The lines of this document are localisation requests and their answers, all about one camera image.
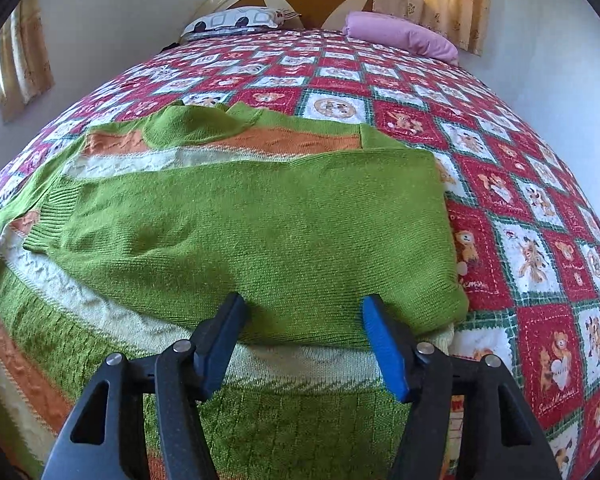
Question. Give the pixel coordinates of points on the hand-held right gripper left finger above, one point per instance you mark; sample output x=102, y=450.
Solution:
x=219, y=345

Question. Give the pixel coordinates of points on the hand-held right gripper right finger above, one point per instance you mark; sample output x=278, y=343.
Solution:
x=386, y=345

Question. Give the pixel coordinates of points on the green striped knit sweater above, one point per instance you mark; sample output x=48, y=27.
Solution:
x=260, y=230

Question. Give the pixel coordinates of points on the red checkered printed blanket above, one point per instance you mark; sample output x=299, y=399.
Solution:
x=505, y=210

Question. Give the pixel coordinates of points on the pink pillow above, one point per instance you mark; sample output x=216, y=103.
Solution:
x=400, y=35

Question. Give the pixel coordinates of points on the white patterned pillow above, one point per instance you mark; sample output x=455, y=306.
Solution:
x=235, y=20

